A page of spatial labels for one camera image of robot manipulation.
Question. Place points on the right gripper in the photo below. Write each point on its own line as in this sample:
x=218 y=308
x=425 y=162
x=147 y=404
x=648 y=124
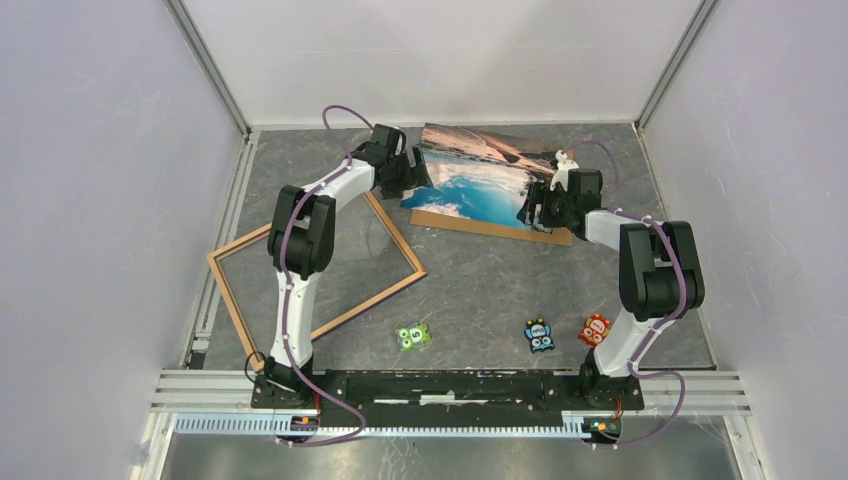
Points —
x=539 y=193

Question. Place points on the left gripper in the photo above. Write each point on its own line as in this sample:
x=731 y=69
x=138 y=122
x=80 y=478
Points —
x=414 y=177

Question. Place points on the landscape photo print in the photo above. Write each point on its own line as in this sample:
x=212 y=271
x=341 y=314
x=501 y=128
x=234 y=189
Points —
x=533 y=154

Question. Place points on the wooden picture frame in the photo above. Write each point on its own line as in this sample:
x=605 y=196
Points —
x=369 y=266

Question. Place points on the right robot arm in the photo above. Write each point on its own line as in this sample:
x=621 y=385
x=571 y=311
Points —
x=659 y=273

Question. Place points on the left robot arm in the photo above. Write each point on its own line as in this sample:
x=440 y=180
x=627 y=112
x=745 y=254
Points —
x=301 y=241

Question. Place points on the blue owl sticker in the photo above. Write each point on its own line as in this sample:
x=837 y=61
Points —
x=538 y=334

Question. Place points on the red owl sticker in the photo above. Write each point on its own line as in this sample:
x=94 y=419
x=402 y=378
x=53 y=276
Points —
x=595 y=330

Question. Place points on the green owl sticker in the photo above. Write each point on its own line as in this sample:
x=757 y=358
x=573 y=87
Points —
x=413 y=337

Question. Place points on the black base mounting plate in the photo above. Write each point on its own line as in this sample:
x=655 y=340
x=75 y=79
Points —
x=452 y=398

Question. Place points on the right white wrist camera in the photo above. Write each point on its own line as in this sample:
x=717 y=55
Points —
x=564 y=165

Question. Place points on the white slotted cable duct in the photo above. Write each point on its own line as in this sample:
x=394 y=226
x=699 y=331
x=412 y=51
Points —
x=301 y=426

